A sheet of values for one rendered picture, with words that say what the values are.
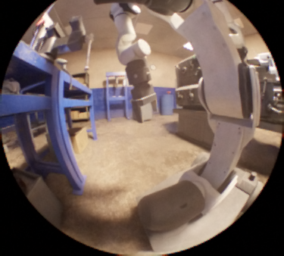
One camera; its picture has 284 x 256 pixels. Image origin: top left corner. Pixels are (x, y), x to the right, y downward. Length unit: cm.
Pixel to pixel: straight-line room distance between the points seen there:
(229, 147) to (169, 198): 23
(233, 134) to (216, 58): 21
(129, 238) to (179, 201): 40
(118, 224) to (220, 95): 70
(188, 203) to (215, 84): 31
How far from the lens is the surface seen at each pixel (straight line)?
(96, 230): 65
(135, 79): 31
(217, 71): 24
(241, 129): 30
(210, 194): 34
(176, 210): 27
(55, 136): 60
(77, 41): 50
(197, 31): 28
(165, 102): 394
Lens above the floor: 60
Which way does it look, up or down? 7 degrees down
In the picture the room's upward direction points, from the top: 3 degrees counter-clockwise
